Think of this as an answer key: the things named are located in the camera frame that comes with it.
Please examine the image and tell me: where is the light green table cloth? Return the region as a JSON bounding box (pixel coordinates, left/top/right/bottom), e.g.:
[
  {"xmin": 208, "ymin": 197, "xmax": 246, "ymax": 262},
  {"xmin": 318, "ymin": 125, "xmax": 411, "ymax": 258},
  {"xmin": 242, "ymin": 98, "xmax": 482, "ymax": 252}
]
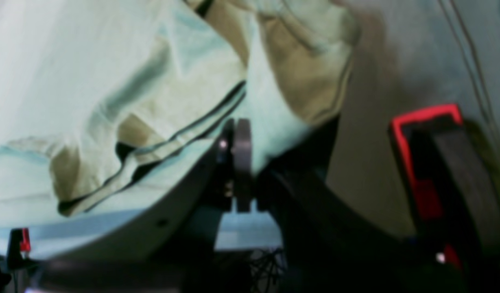
[{"xmin": 0, "ymin": 0, "xmax": 500, "ymax": 261}]

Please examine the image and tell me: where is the light green T-shirt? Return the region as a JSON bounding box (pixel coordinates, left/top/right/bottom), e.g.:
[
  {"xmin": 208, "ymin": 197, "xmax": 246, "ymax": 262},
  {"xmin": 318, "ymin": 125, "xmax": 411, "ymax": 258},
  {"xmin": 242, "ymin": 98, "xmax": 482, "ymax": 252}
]
[{"xmin": 0, "ymin": 0, "xmax": 360, "ymax": 228}]

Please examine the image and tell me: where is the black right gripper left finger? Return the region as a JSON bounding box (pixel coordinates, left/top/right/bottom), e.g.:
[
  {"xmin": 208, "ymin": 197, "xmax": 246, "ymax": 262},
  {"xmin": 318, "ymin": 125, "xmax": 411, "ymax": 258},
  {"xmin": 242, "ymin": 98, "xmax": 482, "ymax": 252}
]
[{"xmin": 30, "ymin": 119, "xmax": 235, "ymax": 293}]

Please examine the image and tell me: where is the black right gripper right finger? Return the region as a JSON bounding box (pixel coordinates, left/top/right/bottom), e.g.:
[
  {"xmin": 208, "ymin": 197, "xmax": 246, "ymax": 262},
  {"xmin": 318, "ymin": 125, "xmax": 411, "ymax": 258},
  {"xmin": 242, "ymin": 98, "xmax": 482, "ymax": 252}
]
[{"xmin": 234, "ymin": 119, "xmax": 434, "ymax": 293}]

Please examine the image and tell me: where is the red clamp at corner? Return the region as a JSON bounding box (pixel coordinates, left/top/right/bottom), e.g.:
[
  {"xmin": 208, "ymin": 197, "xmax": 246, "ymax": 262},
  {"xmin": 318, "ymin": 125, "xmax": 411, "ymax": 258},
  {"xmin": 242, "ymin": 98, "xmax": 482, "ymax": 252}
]
[{"xmin": 6, "ymin": 228, "xmax": 35, "ymax": 270}]

